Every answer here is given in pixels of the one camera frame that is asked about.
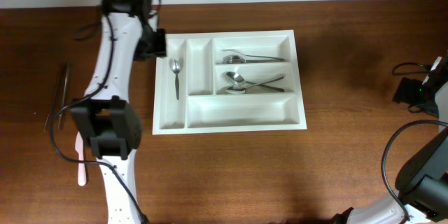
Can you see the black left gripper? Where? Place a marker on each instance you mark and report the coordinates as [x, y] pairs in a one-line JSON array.
[[154, 44]]

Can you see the small steel spoon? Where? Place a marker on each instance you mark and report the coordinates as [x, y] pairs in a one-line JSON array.
[[176, 69]]

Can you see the steel fork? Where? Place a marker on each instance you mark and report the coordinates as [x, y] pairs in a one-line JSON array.
[[241, 58], [229, 60], [258, 56]]

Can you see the steel tablespoon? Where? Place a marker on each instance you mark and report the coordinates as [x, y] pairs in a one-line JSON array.
[[236, 90], [235, 77]]

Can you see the pink plastic knife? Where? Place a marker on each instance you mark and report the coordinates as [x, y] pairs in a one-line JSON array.
[[82, 176]]

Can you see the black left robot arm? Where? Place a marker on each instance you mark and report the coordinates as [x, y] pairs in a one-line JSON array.
[[107, 123]]

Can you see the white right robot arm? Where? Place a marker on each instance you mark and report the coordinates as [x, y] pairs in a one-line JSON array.
[[420, 194]]

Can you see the white cutlery tray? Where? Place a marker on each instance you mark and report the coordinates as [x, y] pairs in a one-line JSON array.
[[225, 91]]

